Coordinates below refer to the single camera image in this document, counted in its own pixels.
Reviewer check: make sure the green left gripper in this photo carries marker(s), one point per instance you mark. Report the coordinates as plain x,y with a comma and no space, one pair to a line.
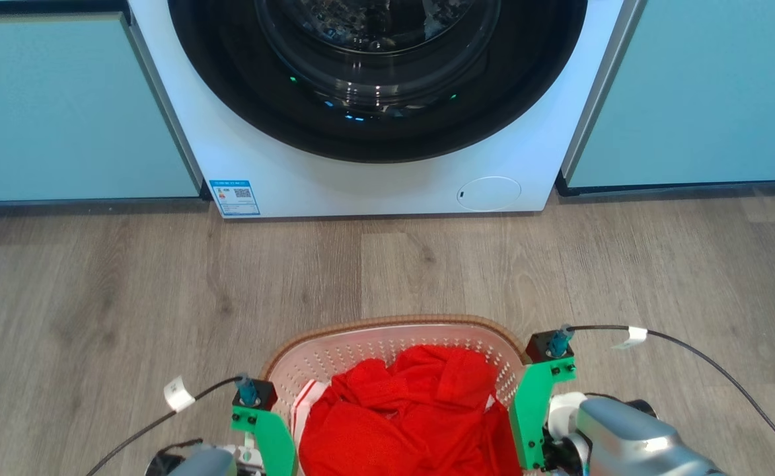
273,439

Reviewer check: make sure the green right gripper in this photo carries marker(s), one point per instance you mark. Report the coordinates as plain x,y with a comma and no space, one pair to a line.
529,410

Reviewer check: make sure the pink perforated laundry basket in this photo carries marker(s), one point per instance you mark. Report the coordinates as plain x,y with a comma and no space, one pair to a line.
354,347

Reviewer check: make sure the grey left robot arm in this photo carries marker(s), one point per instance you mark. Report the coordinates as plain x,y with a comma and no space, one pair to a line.
202,461

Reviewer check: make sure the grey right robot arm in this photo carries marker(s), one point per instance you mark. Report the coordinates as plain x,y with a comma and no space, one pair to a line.
625,436

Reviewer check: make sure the white cloth with red stripes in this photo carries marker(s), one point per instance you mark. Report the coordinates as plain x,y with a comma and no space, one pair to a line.
306,403

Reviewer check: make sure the red mesh garment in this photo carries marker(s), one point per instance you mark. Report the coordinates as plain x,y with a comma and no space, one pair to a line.
413,423

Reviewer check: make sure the round white filter cover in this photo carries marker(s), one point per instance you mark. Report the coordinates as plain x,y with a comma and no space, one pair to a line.
489,194

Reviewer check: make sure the blue energy label sticker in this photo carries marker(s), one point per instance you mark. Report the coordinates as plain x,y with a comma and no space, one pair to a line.
234,197

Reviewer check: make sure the white front-load washing machine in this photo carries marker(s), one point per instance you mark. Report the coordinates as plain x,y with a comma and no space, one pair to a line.
387,185

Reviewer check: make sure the black round washer door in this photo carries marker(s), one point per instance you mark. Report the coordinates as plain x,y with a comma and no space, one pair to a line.
228,86

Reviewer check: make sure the teal cabinet with grey edge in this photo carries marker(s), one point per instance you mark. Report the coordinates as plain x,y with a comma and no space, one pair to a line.
704,92

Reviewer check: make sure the teal cabinet with dark plinth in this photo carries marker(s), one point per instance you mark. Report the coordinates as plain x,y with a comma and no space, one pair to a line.
63,112

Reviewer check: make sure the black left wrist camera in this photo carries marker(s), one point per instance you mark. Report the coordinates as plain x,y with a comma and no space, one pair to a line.
255,395

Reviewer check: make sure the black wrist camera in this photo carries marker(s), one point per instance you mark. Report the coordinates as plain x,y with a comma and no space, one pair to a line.
549,344
255,395

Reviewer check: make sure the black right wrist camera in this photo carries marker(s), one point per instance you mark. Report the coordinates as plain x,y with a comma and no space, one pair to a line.
549,344

